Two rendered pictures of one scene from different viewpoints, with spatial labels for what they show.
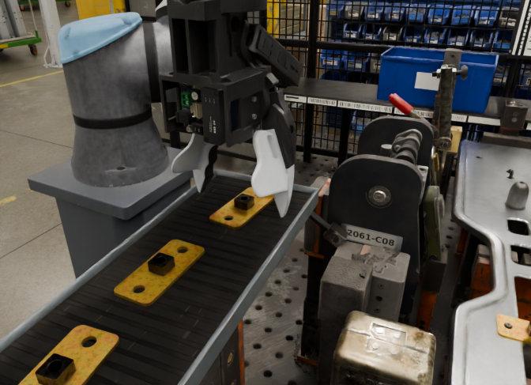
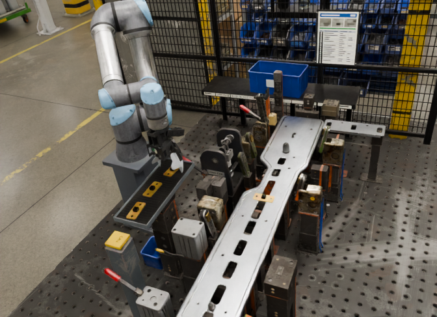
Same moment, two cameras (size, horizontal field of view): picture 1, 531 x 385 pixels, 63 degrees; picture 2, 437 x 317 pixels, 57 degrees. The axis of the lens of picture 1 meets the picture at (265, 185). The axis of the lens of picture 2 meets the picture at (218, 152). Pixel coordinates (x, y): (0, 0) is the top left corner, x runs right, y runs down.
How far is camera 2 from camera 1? 1.13 m
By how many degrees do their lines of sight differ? 8
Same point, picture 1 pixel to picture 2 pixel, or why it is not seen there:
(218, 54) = (158, 141)
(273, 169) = (176, 162)
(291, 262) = not seen: hidden behind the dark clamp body
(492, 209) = (276, 153)
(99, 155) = (127, 152)
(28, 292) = (75, 206)
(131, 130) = (136, 142)
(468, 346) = (242, 202)
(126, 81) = (132, 129)
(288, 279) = not seen: hidden behind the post
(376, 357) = (205, 205)
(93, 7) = not seen: outside the picture
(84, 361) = (140, 207)
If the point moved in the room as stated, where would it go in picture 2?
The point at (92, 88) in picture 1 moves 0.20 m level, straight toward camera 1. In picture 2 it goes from (122, 132) to (132, 156)
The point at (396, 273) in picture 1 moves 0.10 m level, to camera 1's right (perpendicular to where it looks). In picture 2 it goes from (219, 183) to (244, 181)
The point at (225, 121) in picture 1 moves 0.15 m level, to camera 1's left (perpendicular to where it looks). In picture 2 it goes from (162, 155) to (121, 159)
